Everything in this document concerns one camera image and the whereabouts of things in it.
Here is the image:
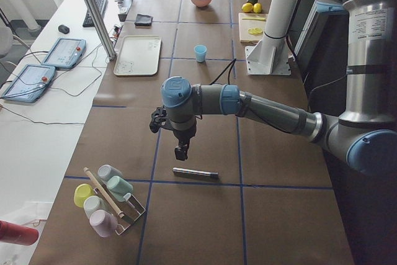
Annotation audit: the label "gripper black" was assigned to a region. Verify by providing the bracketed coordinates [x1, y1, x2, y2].
[173, 127, 197, 161]

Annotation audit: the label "black computer mouse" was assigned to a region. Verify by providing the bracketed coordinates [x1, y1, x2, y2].
[58, 24, 69, 34]

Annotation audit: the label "aluminium frame post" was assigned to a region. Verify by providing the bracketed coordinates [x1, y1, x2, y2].
[84, 0, 117, 61]

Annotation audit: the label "yellow lemon right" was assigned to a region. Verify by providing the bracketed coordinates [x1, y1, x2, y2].
[252, 2, 262, 14]

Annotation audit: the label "grey folded cloth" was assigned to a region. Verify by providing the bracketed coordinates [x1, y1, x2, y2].
[134, 14, 153, 27]

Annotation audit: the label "steel muddler black tip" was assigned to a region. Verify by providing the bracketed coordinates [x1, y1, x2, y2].
[172, 168, 219, 180]

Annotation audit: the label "white camera post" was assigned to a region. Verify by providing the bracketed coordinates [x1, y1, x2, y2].
[263, 0, 298, 41]

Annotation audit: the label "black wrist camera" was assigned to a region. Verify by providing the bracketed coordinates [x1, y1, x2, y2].
[149, 106, 172, 133]

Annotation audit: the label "green cup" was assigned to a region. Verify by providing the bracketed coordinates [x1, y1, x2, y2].
[106, 176, 133, 202]

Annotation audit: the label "blue plastic cup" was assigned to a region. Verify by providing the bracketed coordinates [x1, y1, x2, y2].
[194, 45, 207, 63]

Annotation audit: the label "yellow cup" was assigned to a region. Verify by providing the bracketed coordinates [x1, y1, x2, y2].
[73, 184, 94, 208]

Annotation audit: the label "black keyboard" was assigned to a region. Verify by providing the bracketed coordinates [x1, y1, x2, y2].
[82, 0, 109, 28]

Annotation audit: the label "blue teach pendant far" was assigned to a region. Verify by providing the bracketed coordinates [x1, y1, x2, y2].
[42, 38, 86, 70]

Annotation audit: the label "pink cup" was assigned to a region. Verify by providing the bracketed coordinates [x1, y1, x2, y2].
[89, 210, 118, 238]

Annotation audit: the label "wooden rolling stick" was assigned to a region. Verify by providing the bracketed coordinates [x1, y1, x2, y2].
[84, 168, 124, 218]

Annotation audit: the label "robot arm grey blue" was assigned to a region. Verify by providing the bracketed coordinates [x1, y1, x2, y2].
[149, 0, 396, 175]

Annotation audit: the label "green avocado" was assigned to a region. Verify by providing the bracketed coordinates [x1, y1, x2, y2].
[246, 0, 258, 5]

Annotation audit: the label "blue teach pendant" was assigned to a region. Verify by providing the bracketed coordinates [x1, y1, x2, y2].
[1, 65, 56, 103]
[42, 38, 86, 70]

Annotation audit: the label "red bottle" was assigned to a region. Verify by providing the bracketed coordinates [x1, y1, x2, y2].
[1, 221, 39, 246]

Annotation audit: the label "lemon slices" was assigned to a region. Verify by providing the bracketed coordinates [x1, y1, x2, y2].
[248, 27, 263, 35]

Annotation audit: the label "blue teach pendant near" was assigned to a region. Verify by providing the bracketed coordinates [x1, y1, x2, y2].
[1, 65, 56, 103]

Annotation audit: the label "yellow lemon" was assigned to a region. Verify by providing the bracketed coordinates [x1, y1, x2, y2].
[252, 2, 262, 14]
[241, 2, 254, 13]

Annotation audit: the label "grey cup top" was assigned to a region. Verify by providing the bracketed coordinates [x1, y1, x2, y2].
[97, 164, 123, 182]

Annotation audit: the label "metal cup rack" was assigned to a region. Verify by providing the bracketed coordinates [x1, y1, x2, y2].
[94, 187, 146, 236]

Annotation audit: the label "wooden cutting board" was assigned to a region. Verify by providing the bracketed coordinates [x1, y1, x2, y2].
[238, 12, 267, 43]

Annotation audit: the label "white post base plate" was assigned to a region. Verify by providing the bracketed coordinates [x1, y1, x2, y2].
[244, 36, 291, 76]

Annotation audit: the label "white cup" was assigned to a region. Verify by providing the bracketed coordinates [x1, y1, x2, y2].
[83, 195, 108, 219]

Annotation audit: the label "yellow lemon left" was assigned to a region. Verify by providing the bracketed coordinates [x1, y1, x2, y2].
[241, 2, 254, 13]

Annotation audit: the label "beige bear tray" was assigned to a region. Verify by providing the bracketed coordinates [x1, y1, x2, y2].
[114, 35, 161, 76]

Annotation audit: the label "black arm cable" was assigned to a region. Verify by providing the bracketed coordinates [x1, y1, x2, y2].
[209, 58, 298, 135]

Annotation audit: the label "black pendant cable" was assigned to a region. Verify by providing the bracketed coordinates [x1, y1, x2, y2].
[0, 41, 109, 127]

